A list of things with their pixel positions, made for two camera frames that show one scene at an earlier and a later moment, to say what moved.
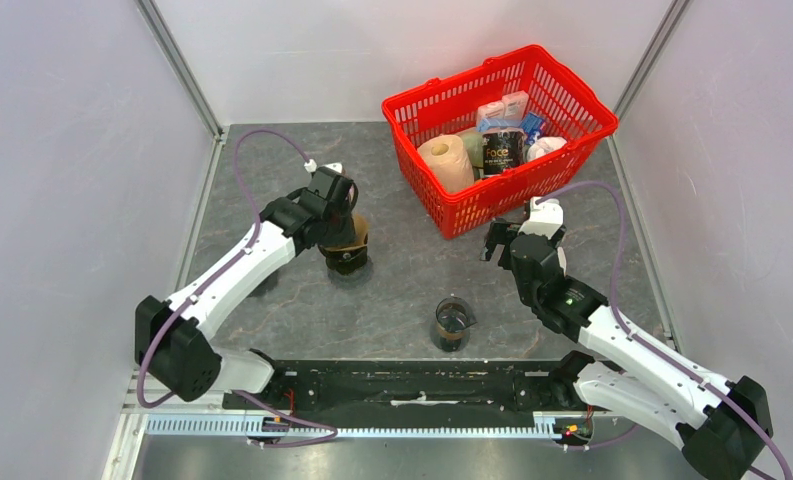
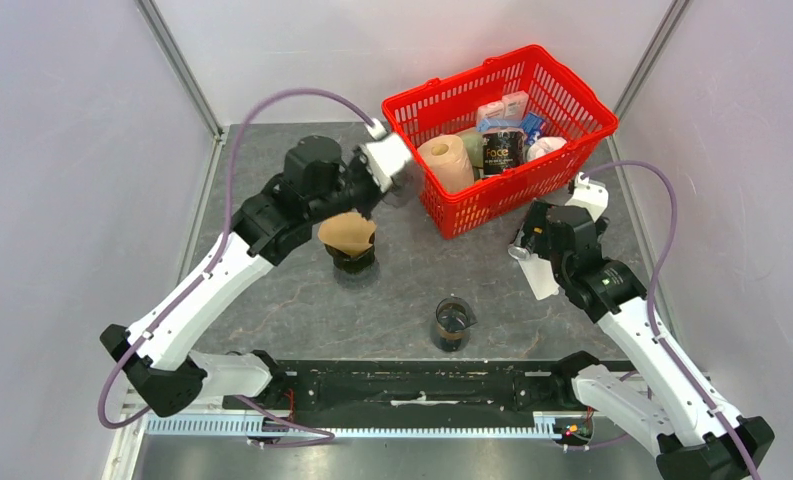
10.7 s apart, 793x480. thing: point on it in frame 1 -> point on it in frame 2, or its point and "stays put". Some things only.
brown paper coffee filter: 361,231 stays put
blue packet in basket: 532,124 stays put
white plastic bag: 544,145 stays put
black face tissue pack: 503,148 stays put
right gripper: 499,233 -> 537,217
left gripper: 348,234 -> 376,193
